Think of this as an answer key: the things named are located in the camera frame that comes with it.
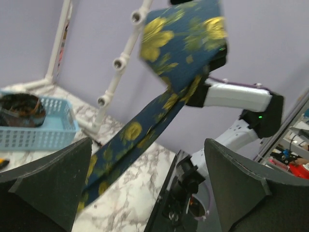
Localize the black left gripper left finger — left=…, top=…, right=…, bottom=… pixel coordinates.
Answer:
left=0, top=138, right=92, bottom=232

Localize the blue yellow floral tie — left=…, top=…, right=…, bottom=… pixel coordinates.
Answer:
left=78, top=6, right=217, bottom=210

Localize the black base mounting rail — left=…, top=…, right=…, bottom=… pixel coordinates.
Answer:
left=144, top=150, right=211, bottom=232

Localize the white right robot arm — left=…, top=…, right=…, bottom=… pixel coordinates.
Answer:
left=162, top=0, right=285, bottom=177

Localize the light blue plastic basket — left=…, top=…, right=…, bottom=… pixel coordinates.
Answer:
left=0, top=90, right=81, bottom=152

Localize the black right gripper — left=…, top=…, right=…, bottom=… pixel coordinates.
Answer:
left=169, top=0, right=229, bottom=73

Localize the yellow utility knife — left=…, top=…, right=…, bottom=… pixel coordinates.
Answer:
left=0, top=159, right=10, bottom=169

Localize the white PVC pipe rack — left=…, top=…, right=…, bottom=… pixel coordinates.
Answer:
left=10, top=0, right=153, bottom=136

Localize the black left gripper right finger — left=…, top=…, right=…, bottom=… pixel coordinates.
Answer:
left=204, top=139, right=309, bottom=232

